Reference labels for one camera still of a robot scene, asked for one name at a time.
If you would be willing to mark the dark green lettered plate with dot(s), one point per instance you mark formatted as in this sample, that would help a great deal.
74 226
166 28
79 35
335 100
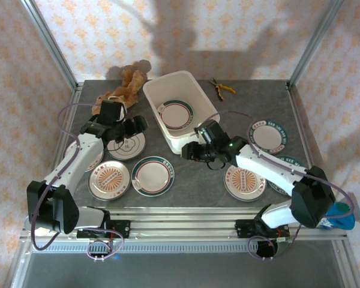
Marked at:
291 162
268 135

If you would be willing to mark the white plastic bin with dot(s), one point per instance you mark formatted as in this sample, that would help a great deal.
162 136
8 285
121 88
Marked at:
198 99

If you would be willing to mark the aluminium front rail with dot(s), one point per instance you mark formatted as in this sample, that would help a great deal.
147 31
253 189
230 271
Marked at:
180 225

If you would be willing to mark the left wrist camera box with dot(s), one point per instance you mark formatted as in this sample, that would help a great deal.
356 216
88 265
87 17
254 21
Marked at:
109 111

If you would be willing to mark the orange sunburst plate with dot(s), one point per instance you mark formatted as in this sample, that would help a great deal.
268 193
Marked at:
94 162
109 180
243 186

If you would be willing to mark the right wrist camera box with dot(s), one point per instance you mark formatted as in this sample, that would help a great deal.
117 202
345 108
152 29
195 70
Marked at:
213 130

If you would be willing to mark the brown plush toy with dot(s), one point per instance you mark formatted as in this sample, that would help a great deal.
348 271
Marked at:
132 87

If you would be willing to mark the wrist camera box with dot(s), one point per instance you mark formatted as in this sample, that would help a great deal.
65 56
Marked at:
109 111
213 130

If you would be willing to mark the aluminium frame post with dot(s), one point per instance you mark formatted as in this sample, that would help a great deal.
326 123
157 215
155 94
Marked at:
49 42
316 42

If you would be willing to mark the blue green plastic object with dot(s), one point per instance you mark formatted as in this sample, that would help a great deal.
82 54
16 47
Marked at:
343 219

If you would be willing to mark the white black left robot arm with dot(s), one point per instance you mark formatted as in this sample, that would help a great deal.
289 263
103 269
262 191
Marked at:
78 159

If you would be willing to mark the white plate green band rim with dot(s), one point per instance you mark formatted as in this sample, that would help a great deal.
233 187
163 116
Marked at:
152 177
175 117

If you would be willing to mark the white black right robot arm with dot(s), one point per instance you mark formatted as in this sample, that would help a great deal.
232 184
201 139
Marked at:
267 165

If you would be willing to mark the aluminium side rail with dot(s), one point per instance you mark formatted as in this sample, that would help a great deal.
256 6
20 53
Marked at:
300 123
73 99

